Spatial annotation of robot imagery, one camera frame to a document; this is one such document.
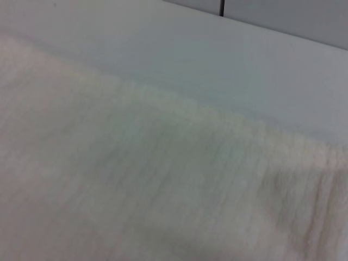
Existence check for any white ribbed towel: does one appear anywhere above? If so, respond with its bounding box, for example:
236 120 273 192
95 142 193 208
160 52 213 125
0 34 348 261

